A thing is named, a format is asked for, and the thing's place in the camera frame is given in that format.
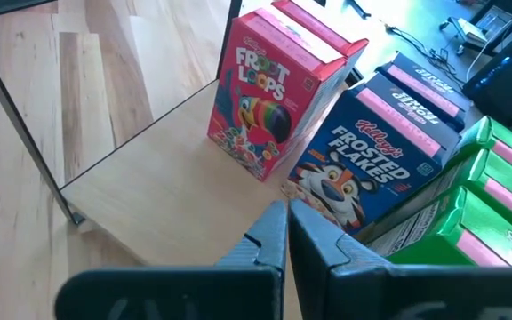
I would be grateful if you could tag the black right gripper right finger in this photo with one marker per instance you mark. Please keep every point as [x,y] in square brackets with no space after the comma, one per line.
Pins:
[371,289]

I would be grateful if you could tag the wooden shelf with black frame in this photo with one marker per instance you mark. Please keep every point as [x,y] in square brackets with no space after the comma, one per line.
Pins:
[171,200]

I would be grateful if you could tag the blue Frosted Flakes cereal box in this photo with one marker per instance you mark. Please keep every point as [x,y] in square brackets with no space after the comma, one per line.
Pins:
[371,155]
[425,84]

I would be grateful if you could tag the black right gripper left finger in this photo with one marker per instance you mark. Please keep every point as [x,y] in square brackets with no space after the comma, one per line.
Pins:
[238,289]

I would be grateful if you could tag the black computer case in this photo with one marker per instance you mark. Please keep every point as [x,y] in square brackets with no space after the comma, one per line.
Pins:
[505,80]

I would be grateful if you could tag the green Apple Jacks cereal box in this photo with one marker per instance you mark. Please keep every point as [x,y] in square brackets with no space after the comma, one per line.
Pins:
[505,169]
[438,235]
[509,142]

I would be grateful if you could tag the red Froot Loops cereal box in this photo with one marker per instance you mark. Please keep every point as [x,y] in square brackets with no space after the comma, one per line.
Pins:
[327,31]
[260,98]

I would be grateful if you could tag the white grey power adapter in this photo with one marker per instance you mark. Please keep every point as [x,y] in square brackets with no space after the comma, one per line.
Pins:
[465,31]

